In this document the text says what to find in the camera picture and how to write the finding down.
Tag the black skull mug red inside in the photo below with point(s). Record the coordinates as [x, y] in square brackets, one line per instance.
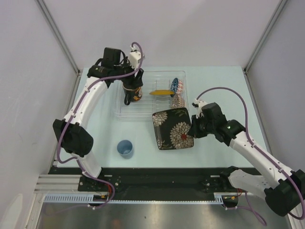
[132, 95]

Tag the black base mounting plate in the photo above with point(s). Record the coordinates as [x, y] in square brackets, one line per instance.
[201, 179]

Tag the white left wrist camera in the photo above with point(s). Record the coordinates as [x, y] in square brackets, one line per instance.
[135, 57]

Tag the yellow round plate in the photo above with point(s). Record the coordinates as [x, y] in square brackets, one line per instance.
[162, 92]

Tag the white wire dish rack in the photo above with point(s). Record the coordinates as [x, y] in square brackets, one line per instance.
[149, 104]

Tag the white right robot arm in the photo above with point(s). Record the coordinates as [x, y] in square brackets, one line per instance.
[282, 188]

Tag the aluminium frame rail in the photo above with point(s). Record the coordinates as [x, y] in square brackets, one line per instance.
[57, 34]

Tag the brown lattice pattern bowl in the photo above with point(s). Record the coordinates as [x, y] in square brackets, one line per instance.
[177, 102]

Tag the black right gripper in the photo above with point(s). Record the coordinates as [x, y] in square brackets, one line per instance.
[194, 130]

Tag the blue triangle pattern bowl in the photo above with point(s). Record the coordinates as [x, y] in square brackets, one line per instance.
[177, 86]

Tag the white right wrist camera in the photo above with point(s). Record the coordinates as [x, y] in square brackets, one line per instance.
[199, 104]

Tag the black yellow square plate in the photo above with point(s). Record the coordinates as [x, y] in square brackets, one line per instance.
[171, 129]

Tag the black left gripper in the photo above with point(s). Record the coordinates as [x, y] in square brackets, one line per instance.
[133, 83]

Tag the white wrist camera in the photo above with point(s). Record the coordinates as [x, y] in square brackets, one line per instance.
[199, 104]
[135, 57]

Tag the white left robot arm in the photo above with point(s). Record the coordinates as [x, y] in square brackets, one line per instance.
[73, 140]

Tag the white slotted cable duct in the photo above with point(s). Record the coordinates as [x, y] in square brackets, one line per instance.
[75, 198]

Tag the light blue cup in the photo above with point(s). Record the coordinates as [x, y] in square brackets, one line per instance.
[125, 149]

